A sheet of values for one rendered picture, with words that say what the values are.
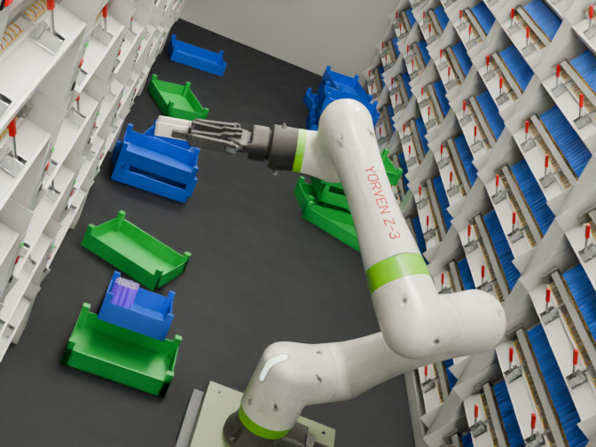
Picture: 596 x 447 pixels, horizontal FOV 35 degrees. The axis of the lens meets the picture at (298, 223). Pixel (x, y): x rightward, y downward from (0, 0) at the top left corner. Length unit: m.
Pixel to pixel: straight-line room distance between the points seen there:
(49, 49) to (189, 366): 1.65
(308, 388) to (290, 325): 1.26
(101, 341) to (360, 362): 1.01
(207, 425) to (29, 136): 0.86
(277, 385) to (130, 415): 0.71
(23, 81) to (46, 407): 1.42
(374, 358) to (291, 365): 0.18
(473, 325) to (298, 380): 0.41
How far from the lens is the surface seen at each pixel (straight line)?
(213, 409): 2.20
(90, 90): 2.35
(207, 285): 3.28
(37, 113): 1.63
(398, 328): 1.71
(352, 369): 2.07
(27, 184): 1.68
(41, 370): 2.67
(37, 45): 1.38
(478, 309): 1.82
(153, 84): 4.64
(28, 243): 2.09
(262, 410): 2.05
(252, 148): 1.98
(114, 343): 2.84
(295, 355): 2.03
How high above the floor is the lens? 1.64
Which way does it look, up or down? 24 degrees down
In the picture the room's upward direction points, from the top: 25 degrees clockwise
